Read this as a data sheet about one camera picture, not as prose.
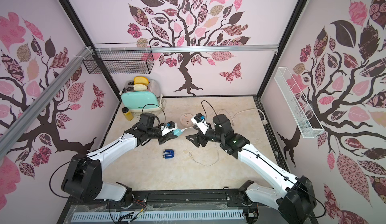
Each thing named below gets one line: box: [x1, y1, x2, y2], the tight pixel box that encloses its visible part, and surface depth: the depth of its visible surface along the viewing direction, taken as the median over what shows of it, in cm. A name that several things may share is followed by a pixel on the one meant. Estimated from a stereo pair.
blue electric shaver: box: [162, 149, 175, 160], surface depth 89 cm
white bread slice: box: [133, 83, 148, 91], surface depth 102 cm
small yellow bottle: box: [121, 106, 134, 122], surface depth 103 cm
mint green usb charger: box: [172, 128, 183, 137], surface depth 81 cm
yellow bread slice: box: [133, 76, 150, 85], surface depth 106 cm
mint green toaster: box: [121, 79, 164, 116], surface depth 106 cm
